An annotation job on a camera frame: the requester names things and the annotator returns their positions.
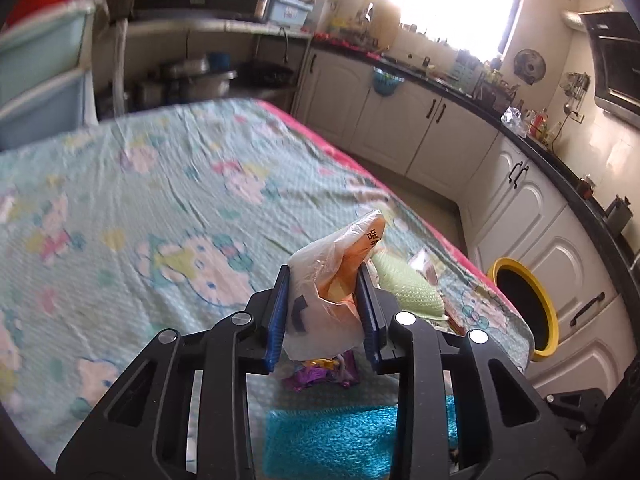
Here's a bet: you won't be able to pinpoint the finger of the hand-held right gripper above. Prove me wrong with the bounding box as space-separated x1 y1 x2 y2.
545 387 608 456

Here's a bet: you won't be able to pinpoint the purple foil wrapper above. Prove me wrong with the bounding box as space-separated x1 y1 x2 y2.
282 352 358 392

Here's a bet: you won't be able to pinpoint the blue hanging sink basket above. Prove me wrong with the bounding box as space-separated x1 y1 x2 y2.
371 66 407 98

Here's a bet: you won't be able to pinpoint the black range hood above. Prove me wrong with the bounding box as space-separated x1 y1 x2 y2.
580 10 640 128

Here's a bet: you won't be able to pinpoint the white kitchen cabinets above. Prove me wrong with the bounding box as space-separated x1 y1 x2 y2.
295 45 636 401

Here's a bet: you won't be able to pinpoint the light green sponge cloth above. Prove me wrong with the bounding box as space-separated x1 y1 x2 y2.
372 250 448 318

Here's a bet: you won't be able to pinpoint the cartoon cat printed blanket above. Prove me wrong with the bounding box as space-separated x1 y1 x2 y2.
0 97 531 471

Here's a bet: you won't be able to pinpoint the blue foam sheet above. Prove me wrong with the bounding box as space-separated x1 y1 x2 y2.
264 395 458 478

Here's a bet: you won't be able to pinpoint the blue plastic dish box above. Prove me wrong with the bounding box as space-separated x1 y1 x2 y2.
265 0 315 31

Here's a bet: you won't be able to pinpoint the metal kitchen shelf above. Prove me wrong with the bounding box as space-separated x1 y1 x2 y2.
107 15 313 116

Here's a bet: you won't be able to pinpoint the white and orange plastic bag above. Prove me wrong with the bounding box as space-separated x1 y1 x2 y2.
287 209 388 362

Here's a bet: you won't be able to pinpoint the metal cooking pot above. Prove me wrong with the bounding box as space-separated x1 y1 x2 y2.
160 57 238 103

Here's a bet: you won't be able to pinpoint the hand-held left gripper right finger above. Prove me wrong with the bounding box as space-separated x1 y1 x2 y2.
354 262 587 480

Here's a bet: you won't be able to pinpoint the round wall exhaust fan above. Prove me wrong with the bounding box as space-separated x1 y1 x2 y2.
514 49 547 86

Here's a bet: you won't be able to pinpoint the row of condiment bottles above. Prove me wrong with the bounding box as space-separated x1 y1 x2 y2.
500 100 558 147

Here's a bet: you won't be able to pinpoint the blue plastic drawer unit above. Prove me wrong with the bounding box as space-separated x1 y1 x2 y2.
0 0 108 151

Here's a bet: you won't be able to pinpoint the yellow-rimmed black trash bin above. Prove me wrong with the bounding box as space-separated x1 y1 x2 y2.
487 257 560 363

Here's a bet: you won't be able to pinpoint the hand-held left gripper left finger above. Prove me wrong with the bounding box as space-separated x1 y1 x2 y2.
56 264 292 480

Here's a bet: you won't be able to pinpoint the bright kitchen window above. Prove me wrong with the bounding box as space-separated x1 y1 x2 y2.
375 0 528 56

